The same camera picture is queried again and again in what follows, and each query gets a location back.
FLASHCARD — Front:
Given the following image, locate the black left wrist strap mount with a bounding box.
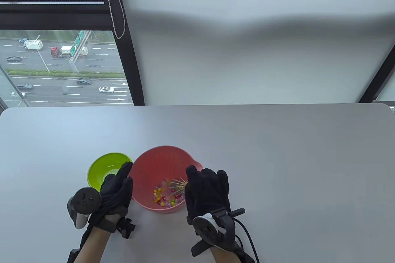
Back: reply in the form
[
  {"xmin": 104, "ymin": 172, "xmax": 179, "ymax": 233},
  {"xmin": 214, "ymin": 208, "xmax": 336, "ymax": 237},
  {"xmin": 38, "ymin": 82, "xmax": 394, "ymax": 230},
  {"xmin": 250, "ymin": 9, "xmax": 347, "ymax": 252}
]
[{"xmin": 102, "ymin": 212, "xmax": 136, "ymax": 239}]

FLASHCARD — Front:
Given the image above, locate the pink salad bowl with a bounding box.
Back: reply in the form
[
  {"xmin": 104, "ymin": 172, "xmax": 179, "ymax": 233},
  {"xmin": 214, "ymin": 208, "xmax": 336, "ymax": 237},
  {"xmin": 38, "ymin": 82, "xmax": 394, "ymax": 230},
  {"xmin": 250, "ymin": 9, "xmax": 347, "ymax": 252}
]
[{"xmin": 128, "ymin": 145, "xmax": 204, "ymax": 213}]

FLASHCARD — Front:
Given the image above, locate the green road sign gantry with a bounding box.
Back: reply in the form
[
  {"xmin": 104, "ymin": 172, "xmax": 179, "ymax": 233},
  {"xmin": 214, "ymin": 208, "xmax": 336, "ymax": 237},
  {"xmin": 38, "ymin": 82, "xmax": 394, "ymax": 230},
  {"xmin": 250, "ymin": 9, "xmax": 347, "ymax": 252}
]
[{"xmin": 69, "ymin": 30, "xmax": 87, "ymax": 57}]

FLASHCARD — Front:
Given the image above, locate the person's left forearm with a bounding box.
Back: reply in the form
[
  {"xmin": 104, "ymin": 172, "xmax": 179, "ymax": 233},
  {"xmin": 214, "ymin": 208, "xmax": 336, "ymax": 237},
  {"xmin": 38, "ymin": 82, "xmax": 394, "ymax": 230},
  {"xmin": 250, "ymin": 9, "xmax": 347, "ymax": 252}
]
[{"xmin": 74, "ymin": 226, "xmax": 110, "ymax": 263}]

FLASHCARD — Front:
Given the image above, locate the pile of colourful plastic decorations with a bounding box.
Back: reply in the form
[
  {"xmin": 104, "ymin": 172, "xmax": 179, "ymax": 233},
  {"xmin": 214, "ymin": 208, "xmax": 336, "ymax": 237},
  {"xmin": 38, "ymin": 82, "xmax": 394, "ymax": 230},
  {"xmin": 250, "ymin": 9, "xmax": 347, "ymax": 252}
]
[{"xmin": 153, "ymin": 178, "xmax": 185, "ymax": 207}]

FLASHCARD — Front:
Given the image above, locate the black left hand controller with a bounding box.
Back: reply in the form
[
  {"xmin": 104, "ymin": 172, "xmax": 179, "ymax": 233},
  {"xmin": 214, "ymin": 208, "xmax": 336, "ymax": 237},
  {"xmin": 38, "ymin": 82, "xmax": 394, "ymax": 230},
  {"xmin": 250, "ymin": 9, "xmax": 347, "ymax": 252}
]
[{"xmin": 67, "ymin": 186, "xmax": 102, "ymax": 229}]

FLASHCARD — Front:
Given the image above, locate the white bead blind cord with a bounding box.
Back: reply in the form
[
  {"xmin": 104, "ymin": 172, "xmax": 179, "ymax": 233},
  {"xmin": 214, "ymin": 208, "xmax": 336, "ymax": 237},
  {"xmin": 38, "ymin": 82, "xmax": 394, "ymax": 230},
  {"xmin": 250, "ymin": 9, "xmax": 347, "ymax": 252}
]
[{"xmin": 101, "ymin": 0, "xmax": 126, "ymax": 40}]

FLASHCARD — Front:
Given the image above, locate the white roller blind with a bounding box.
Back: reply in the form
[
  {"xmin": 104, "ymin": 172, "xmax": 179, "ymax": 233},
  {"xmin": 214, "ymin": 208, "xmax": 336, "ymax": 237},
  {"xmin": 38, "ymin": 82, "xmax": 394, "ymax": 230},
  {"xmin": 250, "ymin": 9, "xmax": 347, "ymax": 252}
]
[{"xmin": 114, "ymin": 0, "xmax": 395, "ymax": 105}]

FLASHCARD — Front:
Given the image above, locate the green plastic bowl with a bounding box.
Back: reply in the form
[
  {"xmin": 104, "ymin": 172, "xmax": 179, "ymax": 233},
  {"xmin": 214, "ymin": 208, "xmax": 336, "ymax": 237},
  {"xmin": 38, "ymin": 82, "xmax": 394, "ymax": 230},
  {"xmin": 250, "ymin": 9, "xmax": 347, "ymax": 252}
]
[{"xmin": 88, "ymin": 152, "xmax": 133, "ymax": 191}]

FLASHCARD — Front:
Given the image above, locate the person's right forearm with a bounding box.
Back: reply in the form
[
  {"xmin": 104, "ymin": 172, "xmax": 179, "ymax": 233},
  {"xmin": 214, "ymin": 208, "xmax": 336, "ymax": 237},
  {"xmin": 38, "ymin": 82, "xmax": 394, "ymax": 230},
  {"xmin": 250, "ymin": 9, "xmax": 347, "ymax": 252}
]
[{"xmin": 210, "ymin": 246, "xmax": 239, "ymax": 263}]

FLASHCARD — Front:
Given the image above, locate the grey whisk with wooden handle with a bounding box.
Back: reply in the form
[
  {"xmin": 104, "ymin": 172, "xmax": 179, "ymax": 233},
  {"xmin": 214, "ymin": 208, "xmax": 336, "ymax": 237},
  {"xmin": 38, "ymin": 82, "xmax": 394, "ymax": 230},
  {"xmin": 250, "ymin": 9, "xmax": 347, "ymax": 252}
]
[{"xmin": 168, "ymin": 178, "xmax": 187, "ymax": 195}]

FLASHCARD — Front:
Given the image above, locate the person's left hand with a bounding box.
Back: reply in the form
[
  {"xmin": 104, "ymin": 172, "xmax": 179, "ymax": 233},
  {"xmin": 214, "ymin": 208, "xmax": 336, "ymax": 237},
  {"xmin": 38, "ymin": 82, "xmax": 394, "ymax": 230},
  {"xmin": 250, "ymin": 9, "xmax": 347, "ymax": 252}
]
[{"xmin": 89, "ymin": 162, "xmax": 134, "ymax": 229}]

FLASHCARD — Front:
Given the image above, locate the grey street lamp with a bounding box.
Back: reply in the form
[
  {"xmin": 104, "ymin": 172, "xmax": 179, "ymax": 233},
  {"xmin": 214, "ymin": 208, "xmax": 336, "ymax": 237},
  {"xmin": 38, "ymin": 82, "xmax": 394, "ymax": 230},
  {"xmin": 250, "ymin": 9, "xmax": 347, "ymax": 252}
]
[{"xmin": 25, "ymin": 35, "xmax": 50, "ymax": 73}]

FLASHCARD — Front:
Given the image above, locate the black hand controller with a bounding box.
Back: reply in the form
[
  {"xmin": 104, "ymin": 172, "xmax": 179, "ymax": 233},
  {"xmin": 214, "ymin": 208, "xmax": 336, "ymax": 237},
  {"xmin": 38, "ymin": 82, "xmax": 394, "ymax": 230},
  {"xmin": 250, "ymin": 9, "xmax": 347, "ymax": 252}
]
[
  {"xmin": 67, "ymin": 186, "xmax": 102, "ymax": 229},
  {"xmin": 191, "ymin": 208, "xmax": 246, "ymax": 257}
]

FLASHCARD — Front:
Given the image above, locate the black right hand controller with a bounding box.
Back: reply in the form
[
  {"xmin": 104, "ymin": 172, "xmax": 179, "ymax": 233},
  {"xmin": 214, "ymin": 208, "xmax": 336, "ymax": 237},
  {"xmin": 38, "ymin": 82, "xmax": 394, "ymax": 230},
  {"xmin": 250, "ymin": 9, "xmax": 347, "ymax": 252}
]
[{"xmin": 191, "ymin": 208, "xmax": 246, "ymax": 257}]

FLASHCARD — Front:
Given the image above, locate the person's right hand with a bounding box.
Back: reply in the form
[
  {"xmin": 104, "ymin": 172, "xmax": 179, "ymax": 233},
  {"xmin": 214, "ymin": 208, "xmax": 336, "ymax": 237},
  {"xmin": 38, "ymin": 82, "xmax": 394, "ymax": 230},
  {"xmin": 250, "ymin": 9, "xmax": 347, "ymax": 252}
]
[{"xmin": 185, "ymin": 165, "xmax": 231, "ymax": 225}]

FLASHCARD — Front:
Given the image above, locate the black window frame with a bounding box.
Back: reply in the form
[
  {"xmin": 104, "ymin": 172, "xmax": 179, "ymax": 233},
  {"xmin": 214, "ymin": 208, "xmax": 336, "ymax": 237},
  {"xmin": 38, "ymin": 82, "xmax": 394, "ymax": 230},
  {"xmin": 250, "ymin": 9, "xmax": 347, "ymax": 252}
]
[
  {"xmin": 0, "ymin": 0, "xmax": 145, "ymax": 107},
  {"xmin": 359, "ymin": 56, "xmax": 395, "ymax": 103}
]

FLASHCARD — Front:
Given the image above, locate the black cable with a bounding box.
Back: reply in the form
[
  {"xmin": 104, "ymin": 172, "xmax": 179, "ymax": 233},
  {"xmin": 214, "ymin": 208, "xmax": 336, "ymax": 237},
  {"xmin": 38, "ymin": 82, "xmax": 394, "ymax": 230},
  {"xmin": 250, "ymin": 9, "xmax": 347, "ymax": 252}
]
[{"xmin": 233, "ymin": 218, "xmax": 260, "ymax": 263}]

